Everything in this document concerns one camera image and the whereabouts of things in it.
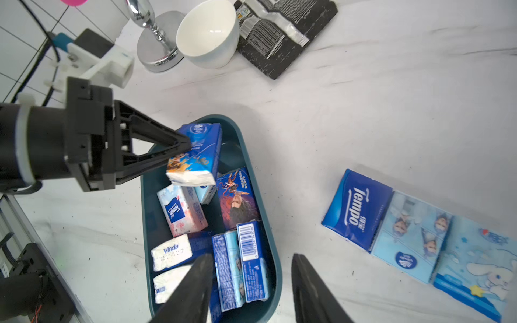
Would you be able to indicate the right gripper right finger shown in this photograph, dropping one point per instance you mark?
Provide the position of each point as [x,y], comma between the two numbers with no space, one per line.
[313,301]

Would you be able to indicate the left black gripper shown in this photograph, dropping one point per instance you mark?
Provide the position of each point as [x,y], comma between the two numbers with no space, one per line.
[98,138]

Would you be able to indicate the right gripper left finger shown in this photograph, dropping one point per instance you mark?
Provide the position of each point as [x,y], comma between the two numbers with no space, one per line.
[190,300]

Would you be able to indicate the blue orange Vinda tissue pack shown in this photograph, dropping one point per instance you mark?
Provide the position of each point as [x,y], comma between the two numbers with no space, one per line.
[199,166]

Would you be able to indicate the dark blue Tempo tissue pack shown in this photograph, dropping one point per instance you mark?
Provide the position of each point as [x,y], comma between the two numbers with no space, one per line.
[357,209]

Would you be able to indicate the light blue Vinda tissue pack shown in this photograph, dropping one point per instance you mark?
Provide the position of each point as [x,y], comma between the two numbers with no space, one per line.
[411,236]

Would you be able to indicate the light blue cartoon tissue pack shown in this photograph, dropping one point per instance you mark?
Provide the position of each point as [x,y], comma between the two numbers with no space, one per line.
[476,266]

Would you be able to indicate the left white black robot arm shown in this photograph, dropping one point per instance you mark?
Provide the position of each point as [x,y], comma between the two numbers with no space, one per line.
[32,147]

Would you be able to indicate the teal plastic storage box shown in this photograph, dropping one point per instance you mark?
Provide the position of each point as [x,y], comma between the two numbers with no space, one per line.
[233,155]

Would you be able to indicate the white tissue pack lower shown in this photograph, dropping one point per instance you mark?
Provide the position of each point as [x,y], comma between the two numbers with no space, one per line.
[166,283]

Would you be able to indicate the white Vinda tissue pack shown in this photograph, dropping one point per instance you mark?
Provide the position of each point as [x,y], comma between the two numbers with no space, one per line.
[172,253]

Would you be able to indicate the light blue striped tissue pack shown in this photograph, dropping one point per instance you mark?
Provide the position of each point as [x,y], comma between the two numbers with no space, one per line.
[228,268]

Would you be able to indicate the pink white Tempo tissue pack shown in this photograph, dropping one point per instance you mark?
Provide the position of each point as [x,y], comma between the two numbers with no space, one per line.
[182,210]

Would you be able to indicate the blue barcode tissue pack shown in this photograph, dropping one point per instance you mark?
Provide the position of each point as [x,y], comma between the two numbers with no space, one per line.
[257,285]

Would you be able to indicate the chrome cup holder stand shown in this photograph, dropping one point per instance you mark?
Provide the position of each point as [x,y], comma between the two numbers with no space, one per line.
[156,47]

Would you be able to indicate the dark purple anime tissue pack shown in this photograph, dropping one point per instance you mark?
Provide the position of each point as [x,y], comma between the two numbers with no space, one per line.
[236,198]

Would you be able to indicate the white ceramic bowl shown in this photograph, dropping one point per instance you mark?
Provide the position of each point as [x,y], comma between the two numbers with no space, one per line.
[208,35]

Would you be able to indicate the pink plastic cup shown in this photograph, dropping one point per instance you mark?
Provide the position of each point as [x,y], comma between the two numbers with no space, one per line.
[74,3]

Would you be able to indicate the black snack packet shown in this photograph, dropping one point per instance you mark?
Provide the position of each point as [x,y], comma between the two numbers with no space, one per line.
[273,34]

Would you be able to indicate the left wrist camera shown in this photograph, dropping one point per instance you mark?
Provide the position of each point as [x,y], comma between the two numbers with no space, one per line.
[90,56]

